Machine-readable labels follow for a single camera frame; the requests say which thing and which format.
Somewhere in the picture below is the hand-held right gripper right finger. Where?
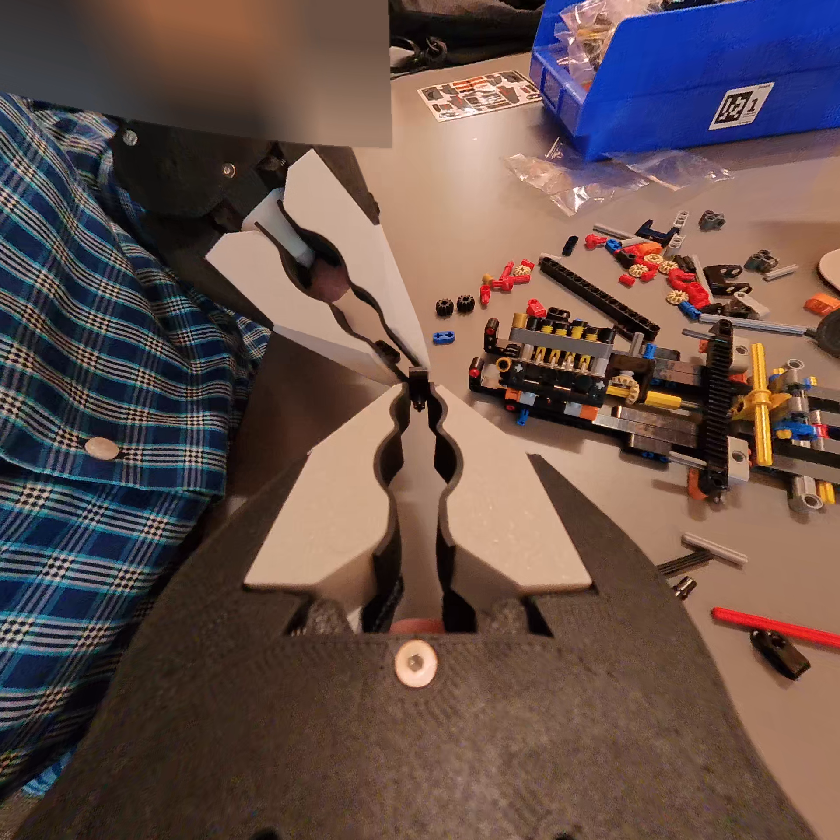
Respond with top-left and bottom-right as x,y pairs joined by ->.
425,385 -> 595,634

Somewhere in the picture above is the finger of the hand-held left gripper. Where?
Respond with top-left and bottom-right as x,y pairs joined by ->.
241,148 -> 432,370
205,225 -> 406,384

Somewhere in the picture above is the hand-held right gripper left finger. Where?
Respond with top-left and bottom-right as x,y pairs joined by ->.
244,382 -> 409,634

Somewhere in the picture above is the partly built lego vehicle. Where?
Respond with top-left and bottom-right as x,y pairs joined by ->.
467,298 -> 840,514

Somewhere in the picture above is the black lego axle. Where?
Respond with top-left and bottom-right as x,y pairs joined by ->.
656,550 -> 714,578

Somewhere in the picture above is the lego sticker sheet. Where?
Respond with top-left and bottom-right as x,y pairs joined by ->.
418,70 -> 546,123

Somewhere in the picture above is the short grey lego axle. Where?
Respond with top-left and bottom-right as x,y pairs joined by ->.
681,533 -> 749,567

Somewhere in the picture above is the long black lego beam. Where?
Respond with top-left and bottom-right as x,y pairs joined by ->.
538,255 -> 662,341

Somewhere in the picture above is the long red lego axle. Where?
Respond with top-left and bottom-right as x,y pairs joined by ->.
712,607 -> 840,652

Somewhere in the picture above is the pile of loose lego pieces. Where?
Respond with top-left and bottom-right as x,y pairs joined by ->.
479,210 -> 840,330

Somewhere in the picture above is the clear bag of lego parts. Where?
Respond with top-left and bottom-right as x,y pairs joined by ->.
554,0 -> 632,88

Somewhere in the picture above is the black lego axle connector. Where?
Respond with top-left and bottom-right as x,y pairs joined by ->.
750,629 -> 813,682

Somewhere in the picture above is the blue plaid shirt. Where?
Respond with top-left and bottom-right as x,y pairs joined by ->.
0,92 -> 274,799

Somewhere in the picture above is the clear plastic bag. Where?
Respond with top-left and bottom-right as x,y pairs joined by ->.
505,152 -> 657,216
604,147 -> 735,193

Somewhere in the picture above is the black bag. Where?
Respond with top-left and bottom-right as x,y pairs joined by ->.
390,0 -> 547,74

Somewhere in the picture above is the blue plastic bin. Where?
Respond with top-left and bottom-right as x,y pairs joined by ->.
530,0 -> 840,162

